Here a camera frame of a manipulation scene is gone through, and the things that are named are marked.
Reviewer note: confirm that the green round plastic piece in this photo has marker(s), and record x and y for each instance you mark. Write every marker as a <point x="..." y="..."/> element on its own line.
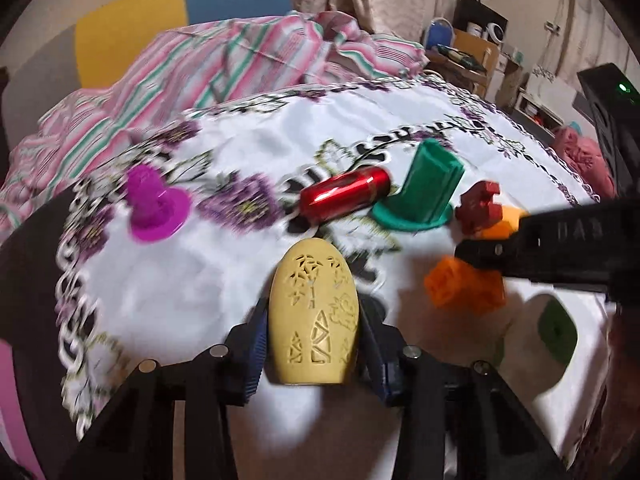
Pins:
<point x="555" y="330"/>

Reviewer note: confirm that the white embroidered floral tablecloth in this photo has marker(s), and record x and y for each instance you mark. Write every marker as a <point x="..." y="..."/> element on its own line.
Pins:
<point x="200" y="285"/>

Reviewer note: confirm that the pink striped blanket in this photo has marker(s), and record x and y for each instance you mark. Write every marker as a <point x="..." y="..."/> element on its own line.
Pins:
<point x="200" y="70"/>

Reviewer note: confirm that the yellow carved egg-shaped shell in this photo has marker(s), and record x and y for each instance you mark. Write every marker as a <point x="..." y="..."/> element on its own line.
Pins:
<point x="315" y="310"/>

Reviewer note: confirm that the white drawer cabinet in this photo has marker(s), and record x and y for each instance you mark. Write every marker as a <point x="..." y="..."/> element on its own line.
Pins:
<point x="540" y="95"/>

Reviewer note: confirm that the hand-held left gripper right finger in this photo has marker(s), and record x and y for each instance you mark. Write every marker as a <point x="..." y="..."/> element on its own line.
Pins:
<point x="372" y="355"/>

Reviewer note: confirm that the purple plastic stand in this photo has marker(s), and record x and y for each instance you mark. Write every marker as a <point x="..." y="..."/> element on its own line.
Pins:
<point x="155" y="210"/>

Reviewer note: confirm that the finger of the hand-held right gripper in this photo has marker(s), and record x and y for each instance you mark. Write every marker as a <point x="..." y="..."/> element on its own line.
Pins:
<point x="490" y="255"/>

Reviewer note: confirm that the grey yellow blue headboard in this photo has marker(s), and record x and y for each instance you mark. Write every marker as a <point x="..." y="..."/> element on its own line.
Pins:
<point x="130" y="25"/>

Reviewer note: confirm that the yellow-orange curved plastic piece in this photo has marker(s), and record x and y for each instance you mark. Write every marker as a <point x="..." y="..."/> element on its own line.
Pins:
<point x="505" y="225"/>

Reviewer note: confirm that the teal plastic stand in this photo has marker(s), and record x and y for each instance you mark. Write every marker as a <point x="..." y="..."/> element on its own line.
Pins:
<point x="425" y="185"/>

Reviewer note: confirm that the orange plastic block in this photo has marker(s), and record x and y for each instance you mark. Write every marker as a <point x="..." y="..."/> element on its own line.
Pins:
<point x="460" y="287"/>

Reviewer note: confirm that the pink cloth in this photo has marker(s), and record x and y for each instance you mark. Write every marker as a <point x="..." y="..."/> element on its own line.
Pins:
<point x="585" y="155"/>

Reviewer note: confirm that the blue plastic chair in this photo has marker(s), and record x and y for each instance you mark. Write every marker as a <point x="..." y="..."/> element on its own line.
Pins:
<point x="440" y="35"/>

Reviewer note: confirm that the red metallic cylinder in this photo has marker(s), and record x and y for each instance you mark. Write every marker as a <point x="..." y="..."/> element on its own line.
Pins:
<point x="345" y="192"/>

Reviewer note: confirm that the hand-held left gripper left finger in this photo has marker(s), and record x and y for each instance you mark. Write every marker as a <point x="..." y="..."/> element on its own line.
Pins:
<point x="255" y="345"/>

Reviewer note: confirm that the red plastic block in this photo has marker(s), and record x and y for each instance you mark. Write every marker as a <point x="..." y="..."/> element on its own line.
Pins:
<point x="477" y="207"/>

